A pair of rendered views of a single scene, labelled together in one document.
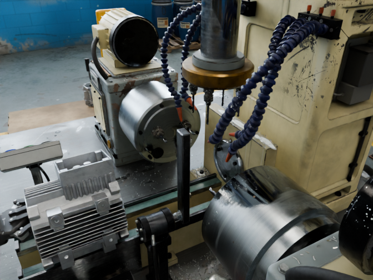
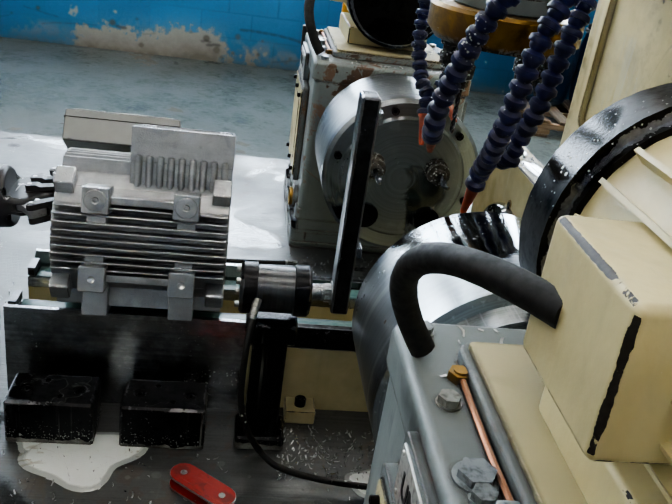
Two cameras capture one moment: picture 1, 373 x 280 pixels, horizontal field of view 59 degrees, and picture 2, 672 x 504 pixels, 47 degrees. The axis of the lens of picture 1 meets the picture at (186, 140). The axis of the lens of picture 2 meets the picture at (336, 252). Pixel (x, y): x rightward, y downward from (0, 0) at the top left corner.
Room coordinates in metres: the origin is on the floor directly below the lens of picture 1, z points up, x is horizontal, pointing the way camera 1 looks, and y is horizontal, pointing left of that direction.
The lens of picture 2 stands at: (-0.14, -0.24, 1.44)
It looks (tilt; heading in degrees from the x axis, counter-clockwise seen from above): 25 degrees down; 19
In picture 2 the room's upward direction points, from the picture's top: 8 degrees clockwise
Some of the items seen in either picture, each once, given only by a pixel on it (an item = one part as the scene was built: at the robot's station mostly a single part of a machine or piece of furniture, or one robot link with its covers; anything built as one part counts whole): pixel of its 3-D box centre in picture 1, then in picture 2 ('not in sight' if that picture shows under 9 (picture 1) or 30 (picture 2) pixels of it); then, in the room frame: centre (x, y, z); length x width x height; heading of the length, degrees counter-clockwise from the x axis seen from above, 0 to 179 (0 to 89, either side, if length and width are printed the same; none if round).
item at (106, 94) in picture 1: (132, 104); (366, 135); (1.31, 0.24, 0.99); 0.35 x 0.31 x 0.37; 28
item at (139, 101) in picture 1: (153, 115); (387, 148); (1.10, 0.12, 1.04); 0.37 x 0.25 x 0.25; 28
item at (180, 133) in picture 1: (182, 179); (351, 207); (0.61, 0.01, 1.12); 0.04 x 0.03 x 0.26; 118
